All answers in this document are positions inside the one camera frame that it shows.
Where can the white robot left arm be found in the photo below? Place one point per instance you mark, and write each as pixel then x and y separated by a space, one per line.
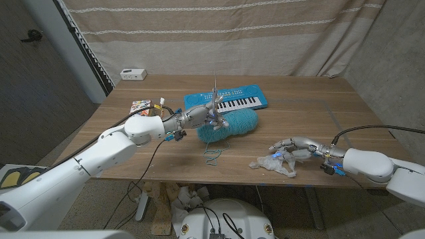
pixel 76 169

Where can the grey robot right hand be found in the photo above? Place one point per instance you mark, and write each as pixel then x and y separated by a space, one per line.
pixel 308 147

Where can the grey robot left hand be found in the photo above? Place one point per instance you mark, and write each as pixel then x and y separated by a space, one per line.
pixel 194 117

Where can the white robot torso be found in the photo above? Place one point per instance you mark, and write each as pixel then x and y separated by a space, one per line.
pixel 66 235

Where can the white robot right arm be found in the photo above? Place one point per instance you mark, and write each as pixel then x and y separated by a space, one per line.
pixel 385 169

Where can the colourful printed package box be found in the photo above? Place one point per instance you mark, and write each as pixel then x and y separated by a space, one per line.
pixel 139 107

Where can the beige striped curtain backdrop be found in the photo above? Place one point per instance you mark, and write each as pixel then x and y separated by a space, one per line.
pixel 216 40

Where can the clear plastic tape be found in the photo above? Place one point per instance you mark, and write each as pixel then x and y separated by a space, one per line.
pixel 269 163

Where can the white floor platform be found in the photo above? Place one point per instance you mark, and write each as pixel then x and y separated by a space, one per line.
pixel 71 212

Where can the crumpled white paper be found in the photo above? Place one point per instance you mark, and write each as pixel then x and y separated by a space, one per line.
pixel 186 202

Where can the teal yarn skein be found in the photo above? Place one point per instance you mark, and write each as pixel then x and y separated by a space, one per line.
pixel 244 121

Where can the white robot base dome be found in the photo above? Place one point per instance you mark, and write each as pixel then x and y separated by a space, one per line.
pixel 232 219

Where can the blue toy piano keyboard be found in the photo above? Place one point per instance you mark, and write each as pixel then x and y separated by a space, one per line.
pixel 245 98

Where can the black base connector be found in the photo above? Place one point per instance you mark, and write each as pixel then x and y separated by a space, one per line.
pixel 217 236

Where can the white power strip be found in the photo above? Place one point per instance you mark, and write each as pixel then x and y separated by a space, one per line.
pixel 133 74

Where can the dark wooden door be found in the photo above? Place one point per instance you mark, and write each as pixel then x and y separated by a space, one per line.
pixel 33 99

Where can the dark perforated panel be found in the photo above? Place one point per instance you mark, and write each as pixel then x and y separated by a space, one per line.
pixel 84 46

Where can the grey table leg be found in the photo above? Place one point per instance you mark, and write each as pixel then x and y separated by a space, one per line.
pixel 313 207
pixel 142 207

